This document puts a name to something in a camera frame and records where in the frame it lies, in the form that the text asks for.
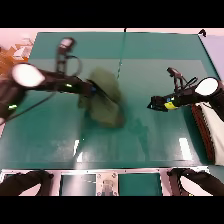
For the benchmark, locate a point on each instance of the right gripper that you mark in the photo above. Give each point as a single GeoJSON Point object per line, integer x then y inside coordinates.
{"type": "Point", "coordinates": [161, 102]}

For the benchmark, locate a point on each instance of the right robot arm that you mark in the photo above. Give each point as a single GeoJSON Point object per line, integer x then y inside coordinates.
{"type": "Point", "coordinates": [213, 93]}

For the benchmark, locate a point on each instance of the white garment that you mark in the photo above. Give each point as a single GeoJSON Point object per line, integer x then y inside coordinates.
{"type": "Point", "coordinates": [215, 131]}

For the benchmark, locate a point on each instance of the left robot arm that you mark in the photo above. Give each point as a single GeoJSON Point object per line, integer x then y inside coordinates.
{"type": "Point", "coordinates": [56, 82]}

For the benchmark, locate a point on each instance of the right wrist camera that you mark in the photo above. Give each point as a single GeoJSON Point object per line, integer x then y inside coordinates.
{"type": "Point", "coordinates": [175, 75]}

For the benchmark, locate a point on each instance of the red-brown garment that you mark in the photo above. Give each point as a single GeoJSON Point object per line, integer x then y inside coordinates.
{"type": "Point", "coordinates": [201, 128]}

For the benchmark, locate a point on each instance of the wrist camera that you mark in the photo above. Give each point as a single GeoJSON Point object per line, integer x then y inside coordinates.
{"type": "Point", "coordinates": [175, 75]}
{"type": "Point", "coordinates": [66, 44]}

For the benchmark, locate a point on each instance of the silver frame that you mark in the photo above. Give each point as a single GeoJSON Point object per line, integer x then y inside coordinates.
{"type": "Point", "coordinates": [106, 181]}

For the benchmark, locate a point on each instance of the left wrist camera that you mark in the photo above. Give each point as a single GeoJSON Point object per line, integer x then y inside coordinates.
{"type": "Point", "coordinates": [66, 44]}

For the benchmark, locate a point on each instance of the green T-shirt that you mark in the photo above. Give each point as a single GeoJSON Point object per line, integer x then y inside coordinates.
{"type": "Point", "coordinates": [106, 100]}

